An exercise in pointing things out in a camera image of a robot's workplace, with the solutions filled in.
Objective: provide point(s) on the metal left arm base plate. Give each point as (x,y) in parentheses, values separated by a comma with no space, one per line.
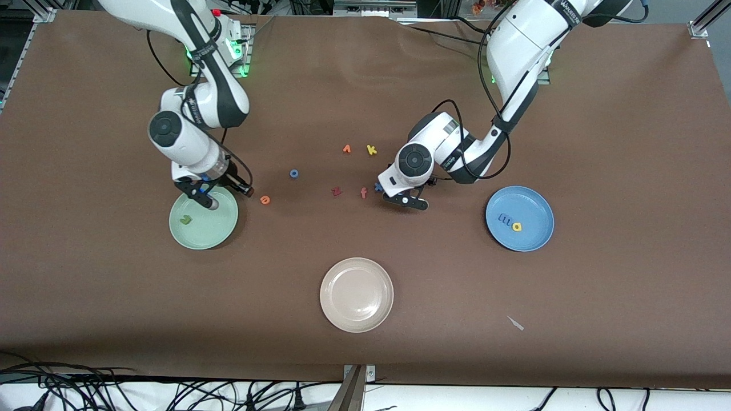
(545,77)

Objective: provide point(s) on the green plate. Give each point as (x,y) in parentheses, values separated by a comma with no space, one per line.
(204,231)

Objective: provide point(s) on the grey metal bar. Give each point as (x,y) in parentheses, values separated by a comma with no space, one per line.
(348,394)

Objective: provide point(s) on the white paper scrap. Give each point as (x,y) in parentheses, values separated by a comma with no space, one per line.
(515,323)

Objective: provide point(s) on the orange flower decoration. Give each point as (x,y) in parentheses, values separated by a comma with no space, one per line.
(482,5)

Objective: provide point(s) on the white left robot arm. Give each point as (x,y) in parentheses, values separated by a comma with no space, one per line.
(414,160)

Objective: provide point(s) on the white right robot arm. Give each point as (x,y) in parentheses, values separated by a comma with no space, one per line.
(183,140)

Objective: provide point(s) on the blue plate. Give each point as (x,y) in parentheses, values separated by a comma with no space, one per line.
(531,200)

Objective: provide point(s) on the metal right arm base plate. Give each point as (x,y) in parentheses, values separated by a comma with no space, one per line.
(246,57)

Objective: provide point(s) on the metal table edge bracket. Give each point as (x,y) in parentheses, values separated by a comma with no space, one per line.
(370,374)

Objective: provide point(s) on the blue letter m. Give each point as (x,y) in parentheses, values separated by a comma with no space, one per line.
(505,218)

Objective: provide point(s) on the aluminium frame profile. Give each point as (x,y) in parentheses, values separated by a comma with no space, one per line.
(701,24)
(43,15)

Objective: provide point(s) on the beige plate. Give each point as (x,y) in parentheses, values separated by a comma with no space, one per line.
(357,294)

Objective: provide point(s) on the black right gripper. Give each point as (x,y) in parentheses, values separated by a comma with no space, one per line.
(232,178)

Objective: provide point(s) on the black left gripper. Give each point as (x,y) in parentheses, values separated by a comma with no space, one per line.
(432,181)

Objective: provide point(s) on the grey metal box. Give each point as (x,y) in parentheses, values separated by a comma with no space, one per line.
(374,7)

